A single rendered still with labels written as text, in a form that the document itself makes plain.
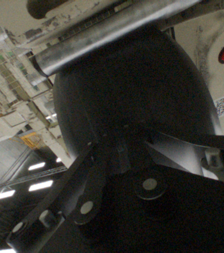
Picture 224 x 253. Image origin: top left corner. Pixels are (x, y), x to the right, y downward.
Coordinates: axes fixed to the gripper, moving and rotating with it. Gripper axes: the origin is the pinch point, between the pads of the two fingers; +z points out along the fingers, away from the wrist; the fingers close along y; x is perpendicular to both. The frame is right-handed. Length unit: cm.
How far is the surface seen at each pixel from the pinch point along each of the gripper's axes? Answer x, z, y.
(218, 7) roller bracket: 10.5, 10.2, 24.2
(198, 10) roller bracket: 12.6, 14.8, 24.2
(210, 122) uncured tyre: -6.2, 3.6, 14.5
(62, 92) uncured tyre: 9.0, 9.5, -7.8
